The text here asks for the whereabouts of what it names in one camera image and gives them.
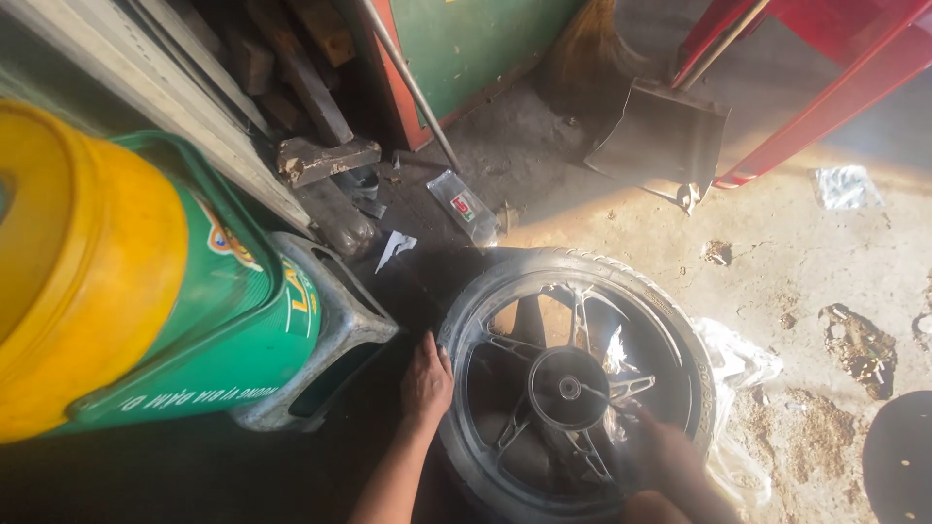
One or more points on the person's right hand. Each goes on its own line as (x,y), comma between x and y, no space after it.
(655,447)

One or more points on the person's left hand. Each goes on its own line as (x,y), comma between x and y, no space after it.
(427,384)

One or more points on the person's right fingers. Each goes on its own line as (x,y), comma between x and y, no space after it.
(632,426)

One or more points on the black motorcycle wheel with tyre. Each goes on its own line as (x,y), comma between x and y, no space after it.
(568,389)

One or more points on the clear plastic bag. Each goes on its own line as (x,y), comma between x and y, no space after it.
(735,407)

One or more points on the clear packet with red label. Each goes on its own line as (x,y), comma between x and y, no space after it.
(464,207)

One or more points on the dark metal dustpan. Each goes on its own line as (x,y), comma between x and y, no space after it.
(659,135)

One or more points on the white paper scrap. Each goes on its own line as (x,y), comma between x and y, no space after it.
(395,246)

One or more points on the grey plastic stool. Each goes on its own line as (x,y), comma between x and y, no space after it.
(342,327)

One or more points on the crumpled clear plastic wrapper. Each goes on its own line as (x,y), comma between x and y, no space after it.
(843,187)

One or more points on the dusty plastic bottle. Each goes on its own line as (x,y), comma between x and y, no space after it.
(338,218)

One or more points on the straw broom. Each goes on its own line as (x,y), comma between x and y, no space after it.
(590,54)

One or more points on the red plastic chair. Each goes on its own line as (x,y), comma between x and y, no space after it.
(823,80)

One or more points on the thin metal rod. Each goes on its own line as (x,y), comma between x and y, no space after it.
(411,84)

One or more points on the worn wooden block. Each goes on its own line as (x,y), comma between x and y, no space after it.
(324,158)

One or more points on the green plastic crate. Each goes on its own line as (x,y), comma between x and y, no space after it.
(233,291)

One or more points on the heap of wood pieces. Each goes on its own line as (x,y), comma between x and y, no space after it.
(291,65)

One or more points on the yellow plastic bucket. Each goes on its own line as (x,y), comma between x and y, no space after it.
(76,269)

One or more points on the green cabinet with red frame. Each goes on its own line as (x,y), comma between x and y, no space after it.
(466,58)

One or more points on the grey metal door rail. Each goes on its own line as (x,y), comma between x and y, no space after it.
(167,109)

